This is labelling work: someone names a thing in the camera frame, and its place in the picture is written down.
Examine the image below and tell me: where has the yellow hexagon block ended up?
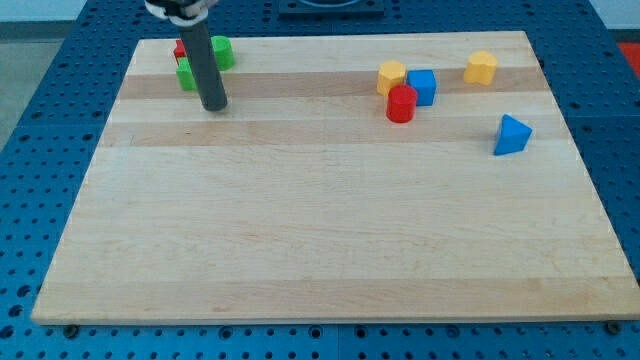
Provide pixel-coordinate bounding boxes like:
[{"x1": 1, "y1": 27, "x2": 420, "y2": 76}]
[{"x1": 376, "y1": 60, "x2": 407, "y2": 96}]

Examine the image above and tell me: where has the blue triangle block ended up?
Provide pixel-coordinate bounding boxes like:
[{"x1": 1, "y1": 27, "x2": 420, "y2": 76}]
[{"x1": 493, "y1": 114, "x2": 533, "y2": 156}]

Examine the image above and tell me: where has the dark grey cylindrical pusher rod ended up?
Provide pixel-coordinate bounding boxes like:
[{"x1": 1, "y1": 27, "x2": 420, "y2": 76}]
[{"x1": 179, "y1": 21, "x2": 227, "y2": 112}]

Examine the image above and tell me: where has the green cylinder block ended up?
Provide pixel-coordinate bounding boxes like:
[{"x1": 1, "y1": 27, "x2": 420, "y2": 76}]
[{"x1": 211, "y1": 35, "x2": 235, "y2": 71}]

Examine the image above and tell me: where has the blue cube block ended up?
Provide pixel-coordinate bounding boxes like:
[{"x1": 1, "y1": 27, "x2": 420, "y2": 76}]
[{"x1": 407, "y1": 69, "x2": 437, "y2": 106}]

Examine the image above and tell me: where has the red cylinder block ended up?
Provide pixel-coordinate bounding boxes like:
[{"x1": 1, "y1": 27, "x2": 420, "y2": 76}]
[{"x1": 386, "y1": 85, "x2": 418, "y2": 124}]

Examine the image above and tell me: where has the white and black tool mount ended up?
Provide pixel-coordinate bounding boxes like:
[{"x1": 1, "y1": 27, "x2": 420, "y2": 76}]
[{"x1": 144, "y1": 0, "x2": 219, "y2": 27}]

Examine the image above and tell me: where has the red block behind rod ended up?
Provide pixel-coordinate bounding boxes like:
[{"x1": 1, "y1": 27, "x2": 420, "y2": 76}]
[{"x1": 173, "y1": 39, "x2": 187, "y2": 65}]

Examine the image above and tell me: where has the green star block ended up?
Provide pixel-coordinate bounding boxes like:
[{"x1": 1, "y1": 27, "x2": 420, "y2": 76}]
[{"x1": 176, "y1": 57, "x2": 197, "y2": 91}]

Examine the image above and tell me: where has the wooden board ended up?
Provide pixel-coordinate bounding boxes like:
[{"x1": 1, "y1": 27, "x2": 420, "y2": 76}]
[{"x1": 31, "y1": 31, "x2": 639, "y2": 325}]

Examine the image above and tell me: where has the yellow heart block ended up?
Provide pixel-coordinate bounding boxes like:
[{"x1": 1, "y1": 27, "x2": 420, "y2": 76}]
[{"x1": 463, "y1": 50, "x2": 499, "y2": 86}]

